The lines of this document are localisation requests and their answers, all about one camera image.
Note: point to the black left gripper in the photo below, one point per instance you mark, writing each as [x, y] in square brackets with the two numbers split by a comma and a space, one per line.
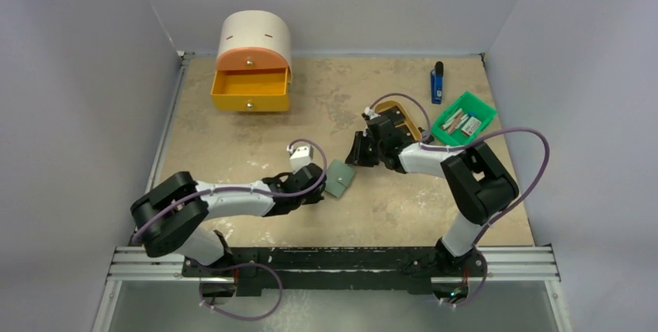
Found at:
[313, 197]

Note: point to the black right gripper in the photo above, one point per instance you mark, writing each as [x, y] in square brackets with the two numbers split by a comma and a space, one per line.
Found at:
[371, 143]

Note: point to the green card holder wallet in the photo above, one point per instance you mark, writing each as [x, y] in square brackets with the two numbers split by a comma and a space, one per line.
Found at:
[339, 178]

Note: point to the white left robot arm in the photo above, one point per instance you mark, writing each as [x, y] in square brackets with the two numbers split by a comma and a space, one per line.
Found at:
[169, 217]

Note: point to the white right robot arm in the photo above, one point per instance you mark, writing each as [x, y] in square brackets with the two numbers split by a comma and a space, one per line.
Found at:
[480, 185]

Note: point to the tan oval tray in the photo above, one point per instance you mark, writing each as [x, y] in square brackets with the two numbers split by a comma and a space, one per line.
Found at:
[400, 117]

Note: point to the yellow open drawer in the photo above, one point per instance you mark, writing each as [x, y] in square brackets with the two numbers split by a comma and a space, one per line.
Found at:
[252, 90]

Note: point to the green plastic bin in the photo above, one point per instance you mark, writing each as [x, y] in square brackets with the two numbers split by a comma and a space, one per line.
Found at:
[446, 126]

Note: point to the blue lighter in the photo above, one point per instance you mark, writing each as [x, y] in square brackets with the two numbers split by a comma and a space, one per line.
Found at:
[436, 81]

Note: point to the small box in bin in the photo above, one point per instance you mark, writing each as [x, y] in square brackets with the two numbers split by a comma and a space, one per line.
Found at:
[470, 126]

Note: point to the white and orange drawer cabinet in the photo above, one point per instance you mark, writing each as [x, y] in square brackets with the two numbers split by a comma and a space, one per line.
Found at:
[254, 44]

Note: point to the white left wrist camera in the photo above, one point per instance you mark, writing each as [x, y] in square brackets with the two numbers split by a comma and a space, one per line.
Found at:
[300, 156]

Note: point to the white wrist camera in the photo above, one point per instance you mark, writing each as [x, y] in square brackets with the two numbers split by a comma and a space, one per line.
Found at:
[300, 156]
[369, 114]

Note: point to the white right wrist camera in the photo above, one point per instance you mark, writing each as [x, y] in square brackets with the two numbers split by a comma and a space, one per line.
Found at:
[369, 114]

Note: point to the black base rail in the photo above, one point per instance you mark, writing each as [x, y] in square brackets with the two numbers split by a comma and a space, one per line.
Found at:
[415, 270]

